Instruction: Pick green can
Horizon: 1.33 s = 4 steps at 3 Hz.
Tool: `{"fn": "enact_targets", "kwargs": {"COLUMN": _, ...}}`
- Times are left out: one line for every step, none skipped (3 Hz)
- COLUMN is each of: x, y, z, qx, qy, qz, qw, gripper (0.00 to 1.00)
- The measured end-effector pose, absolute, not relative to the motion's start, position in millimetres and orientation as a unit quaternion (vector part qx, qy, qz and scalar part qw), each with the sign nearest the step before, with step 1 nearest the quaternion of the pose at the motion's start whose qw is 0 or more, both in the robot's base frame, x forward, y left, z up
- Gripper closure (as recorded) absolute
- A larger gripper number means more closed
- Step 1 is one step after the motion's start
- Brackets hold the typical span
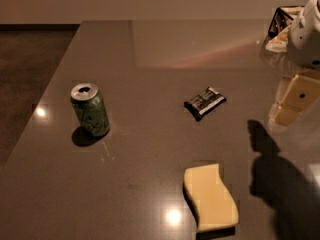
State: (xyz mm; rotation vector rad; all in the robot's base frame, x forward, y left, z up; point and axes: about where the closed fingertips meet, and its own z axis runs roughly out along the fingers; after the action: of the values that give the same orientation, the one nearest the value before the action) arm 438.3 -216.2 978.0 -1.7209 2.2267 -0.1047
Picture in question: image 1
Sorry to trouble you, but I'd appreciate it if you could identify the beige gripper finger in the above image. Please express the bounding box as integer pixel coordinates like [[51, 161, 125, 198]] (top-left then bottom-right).
[[272, 69, 320, 126], [275, 76, 292, 103]]

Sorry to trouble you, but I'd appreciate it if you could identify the green soda can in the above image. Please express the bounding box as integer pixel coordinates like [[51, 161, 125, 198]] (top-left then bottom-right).
[[70, 83, 110, 137]]

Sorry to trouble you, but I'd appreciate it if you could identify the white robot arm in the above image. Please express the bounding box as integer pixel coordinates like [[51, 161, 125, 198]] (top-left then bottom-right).
[[266, 0, 320, 126]]

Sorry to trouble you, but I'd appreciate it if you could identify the black snack bar wrapper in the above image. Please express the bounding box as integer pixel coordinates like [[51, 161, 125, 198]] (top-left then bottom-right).
[[184, 87, 227, 121]]

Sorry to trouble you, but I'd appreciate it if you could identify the yellow sponge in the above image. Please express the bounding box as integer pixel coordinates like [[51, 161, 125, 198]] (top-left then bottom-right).
[[183, 164, 239, 233]]

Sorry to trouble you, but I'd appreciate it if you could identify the black wire basket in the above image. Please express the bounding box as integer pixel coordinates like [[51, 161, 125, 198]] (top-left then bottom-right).
[[266, 6, 304, 53]]

